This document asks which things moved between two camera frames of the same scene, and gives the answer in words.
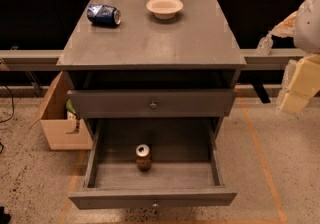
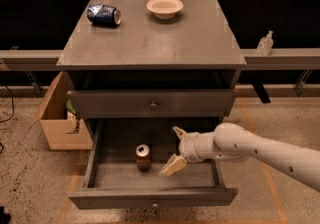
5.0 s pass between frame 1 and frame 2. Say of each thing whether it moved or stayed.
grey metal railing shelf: stayed
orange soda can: stayed
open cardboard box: stayed
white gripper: moved
